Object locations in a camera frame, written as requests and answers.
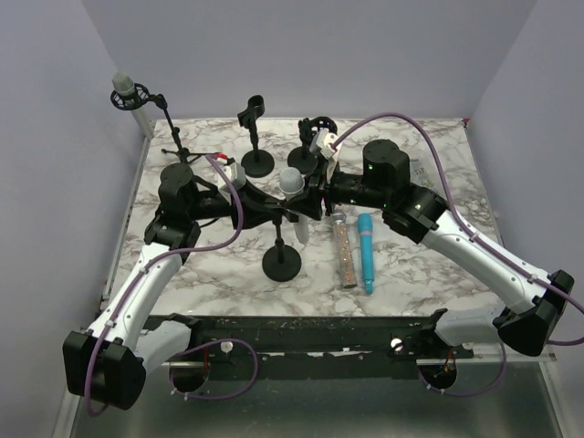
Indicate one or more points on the blue toy microphone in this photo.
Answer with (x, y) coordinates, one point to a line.
(365, 229)

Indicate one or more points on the black front mounting rail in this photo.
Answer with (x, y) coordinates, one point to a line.
(313, 348)

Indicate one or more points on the glitter silver-head microphone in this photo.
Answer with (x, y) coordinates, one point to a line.
(341, 238)

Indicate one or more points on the round-base shock-mount stand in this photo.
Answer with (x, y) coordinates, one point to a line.
(300, 157)

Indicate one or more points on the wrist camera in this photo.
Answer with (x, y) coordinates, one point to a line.
(228, 170)
(322, 145)

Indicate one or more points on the clear plastic screw box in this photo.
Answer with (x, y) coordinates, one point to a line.
(423, 173)

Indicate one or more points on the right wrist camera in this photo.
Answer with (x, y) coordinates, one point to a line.
(322, 145)

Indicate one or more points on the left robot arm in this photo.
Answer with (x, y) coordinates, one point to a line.
(108, 362)

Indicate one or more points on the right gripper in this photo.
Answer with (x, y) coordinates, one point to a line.
(310, 201)

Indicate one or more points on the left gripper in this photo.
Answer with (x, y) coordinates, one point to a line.
(255, 205)

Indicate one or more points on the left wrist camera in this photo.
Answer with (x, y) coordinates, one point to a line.
(228, 170)

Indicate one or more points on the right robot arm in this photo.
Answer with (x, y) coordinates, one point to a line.
(533, 300)

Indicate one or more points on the round-base clip stand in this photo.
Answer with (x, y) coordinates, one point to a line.
(257, 163)

